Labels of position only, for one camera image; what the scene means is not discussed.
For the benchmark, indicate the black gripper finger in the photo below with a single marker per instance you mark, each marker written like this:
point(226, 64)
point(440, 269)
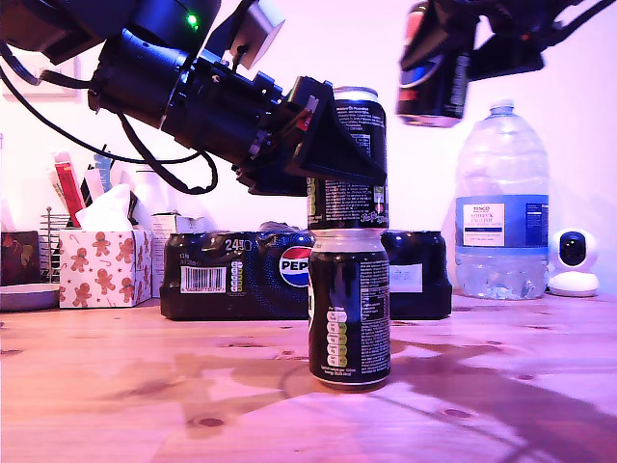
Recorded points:
point(511, 60)
point(448, 29)

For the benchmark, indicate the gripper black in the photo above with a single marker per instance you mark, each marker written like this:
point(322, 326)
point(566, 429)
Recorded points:
point(226, 116)

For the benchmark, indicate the black Pepsi Max can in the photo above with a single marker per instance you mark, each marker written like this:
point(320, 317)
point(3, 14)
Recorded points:
point(347, 207)
point(349, 299)
point(434, 96)

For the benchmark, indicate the black Pepsi 24-can pack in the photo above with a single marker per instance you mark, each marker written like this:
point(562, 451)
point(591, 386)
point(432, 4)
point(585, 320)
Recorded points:
point(231, 299)

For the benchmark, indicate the large clear water bottle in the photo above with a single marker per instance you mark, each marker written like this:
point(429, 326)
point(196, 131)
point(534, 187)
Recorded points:
point(501, 169)

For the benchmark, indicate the white cardboard carton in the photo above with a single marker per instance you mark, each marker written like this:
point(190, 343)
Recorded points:
point(164, 251)

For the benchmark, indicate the blue packet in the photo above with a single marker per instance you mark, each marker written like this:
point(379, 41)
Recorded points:
point(103, 161)

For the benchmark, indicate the white paper tissue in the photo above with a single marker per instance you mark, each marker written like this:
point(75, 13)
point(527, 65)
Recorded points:
point(106, 207)

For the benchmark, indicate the black and white packet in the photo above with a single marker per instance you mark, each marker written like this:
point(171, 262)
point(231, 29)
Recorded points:
point(94, 185)

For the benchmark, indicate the gingerbread print tissue box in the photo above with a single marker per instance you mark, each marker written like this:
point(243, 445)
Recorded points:
point(106, 270)

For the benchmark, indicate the red and white packet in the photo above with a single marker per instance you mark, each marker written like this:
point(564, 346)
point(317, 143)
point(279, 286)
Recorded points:
point(67, 188)

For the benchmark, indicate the dark red patterned box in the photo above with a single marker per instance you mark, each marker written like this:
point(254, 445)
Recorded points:
point(19, 258)

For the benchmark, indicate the shallow grey bowl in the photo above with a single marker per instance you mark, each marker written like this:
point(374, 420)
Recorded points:
point(24, 299)

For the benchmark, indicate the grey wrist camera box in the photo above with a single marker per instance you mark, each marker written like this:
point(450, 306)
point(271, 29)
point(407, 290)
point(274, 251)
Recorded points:
point(260, 29)

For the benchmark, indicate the small white security camera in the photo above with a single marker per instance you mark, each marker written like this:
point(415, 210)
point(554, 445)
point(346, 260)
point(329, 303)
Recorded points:
point(573, 280)

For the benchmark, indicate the white wall socket plate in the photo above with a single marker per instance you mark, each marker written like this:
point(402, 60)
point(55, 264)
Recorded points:
point(67, 92)

